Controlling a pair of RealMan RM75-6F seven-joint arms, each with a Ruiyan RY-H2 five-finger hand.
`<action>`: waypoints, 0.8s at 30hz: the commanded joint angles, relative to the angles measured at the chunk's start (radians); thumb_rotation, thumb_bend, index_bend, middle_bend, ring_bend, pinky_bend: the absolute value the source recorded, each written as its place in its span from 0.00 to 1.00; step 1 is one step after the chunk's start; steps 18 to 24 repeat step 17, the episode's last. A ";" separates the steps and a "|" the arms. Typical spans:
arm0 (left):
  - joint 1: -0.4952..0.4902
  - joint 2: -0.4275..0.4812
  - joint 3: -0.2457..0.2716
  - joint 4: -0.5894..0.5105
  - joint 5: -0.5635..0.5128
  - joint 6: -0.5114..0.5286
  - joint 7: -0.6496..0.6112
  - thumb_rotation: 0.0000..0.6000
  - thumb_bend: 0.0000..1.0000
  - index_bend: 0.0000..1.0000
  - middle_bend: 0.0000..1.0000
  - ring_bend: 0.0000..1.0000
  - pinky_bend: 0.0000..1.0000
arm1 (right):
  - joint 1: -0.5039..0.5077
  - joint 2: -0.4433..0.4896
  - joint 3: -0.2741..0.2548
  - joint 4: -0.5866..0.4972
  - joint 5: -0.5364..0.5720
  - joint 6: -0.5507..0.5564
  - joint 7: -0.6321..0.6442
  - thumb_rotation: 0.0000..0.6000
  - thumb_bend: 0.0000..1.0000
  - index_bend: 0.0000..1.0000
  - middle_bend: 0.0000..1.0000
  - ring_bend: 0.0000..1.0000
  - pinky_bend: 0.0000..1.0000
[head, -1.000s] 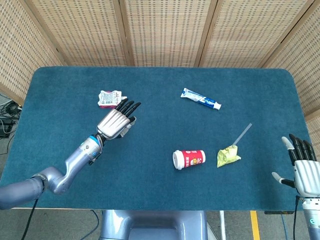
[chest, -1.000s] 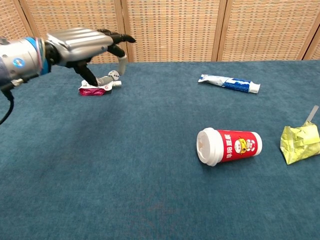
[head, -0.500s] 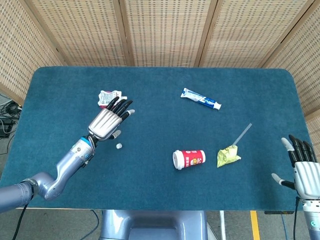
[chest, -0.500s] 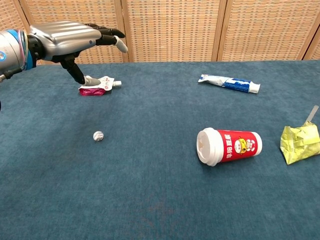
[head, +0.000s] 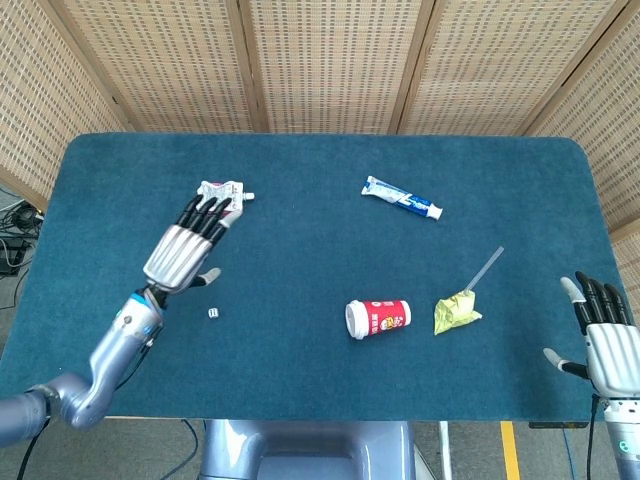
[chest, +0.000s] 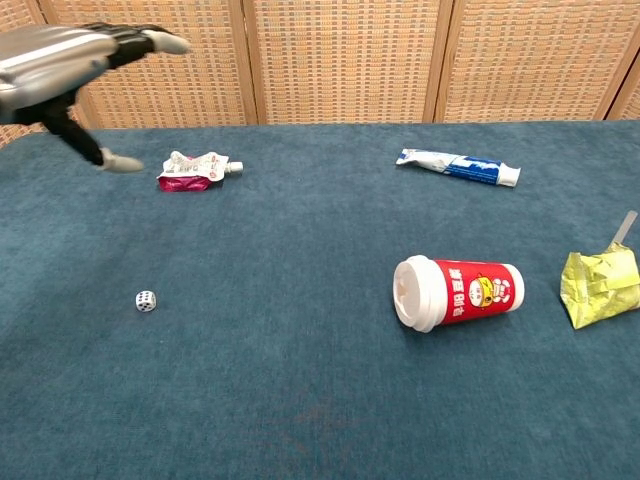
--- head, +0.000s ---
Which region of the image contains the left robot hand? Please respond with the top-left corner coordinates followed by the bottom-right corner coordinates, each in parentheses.
top-left (142, 194), bottom-right (234, 295)

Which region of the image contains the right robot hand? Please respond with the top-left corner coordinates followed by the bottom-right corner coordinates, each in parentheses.
top-left (543, 271), bottom-right (640, 400)

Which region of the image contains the white red spout pouch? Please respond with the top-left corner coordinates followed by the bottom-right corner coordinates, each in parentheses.
top-left (194, 179), bottom-right (257, 228)

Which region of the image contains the blue felt table mat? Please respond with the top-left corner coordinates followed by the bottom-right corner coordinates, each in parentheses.
top-left (0, 132), bottom-right (632, 423)

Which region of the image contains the clear drinking straw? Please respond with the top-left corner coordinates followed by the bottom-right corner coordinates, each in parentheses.
top-left (462, 245), bottom-right (506, 293)

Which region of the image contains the yellow floor tape strip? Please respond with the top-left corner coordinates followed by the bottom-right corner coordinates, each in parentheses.
top-left (499, 421), bottom-right (521, 480)

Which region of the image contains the yellow crumpled drink carton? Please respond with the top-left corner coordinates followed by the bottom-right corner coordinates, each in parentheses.
top-left (433, 291), bottom-right (483, 337)

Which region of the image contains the white table leg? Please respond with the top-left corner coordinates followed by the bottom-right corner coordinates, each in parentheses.
top-left (438, 421), bottom-right (454, 480)

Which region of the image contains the red paper cup white lid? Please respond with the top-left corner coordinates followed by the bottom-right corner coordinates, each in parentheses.
top-left (344, 298), bottom-right (413, 342)

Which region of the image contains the white blue toothpaste tube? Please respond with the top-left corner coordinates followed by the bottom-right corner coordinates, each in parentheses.
top-left (360, 175), bottom-right (444, 221)

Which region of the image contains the woven bamboo folding screen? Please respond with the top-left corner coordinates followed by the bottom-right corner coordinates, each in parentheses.
top-left (0, 0), bottom-right (640, 321)

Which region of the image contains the blue-grey robot torso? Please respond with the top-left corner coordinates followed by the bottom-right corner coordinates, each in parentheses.
top-left (198, 419), bottom-right (417, 480)

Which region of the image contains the black cable bundle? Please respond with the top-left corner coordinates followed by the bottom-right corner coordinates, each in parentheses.
top-left (0, 184), bottom-right (46, 309)

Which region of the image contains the blue floor cable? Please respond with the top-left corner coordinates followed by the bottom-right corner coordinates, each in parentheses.
top-left (180, 419), bottom-right (207, 480)

